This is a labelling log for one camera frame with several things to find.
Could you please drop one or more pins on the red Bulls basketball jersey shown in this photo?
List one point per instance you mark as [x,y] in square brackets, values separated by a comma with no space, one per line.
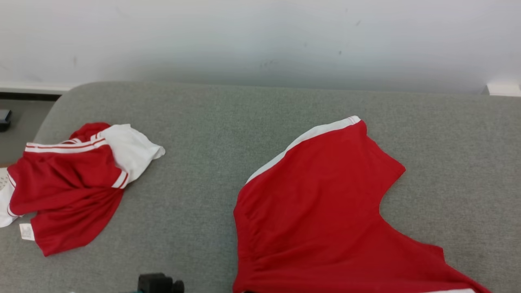
[61,183]

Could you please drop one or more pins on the white wall box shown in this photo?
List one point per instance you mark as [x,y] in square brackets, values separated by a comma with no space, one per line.
[504,89]

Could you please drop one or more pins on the red shorts with white stripe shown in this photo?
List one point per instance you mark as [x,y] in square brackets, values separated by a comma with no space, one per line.
[317,211]

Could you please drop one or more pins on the small black floor object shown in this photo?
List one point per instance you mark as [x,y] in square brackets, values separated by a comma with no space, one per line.
[4,120]

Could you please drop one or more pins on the white baseboard with black strip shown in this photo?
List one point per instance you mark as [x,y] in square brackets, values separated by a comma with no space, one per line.
[28,90]

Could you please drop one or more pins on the white flat floor item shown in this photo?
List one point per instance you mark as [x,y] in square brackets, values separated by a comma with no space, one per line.
[2,179]

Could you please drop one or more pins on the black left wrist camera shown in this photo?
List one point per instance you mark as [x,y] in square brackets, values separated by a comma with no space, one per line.
[158,283]

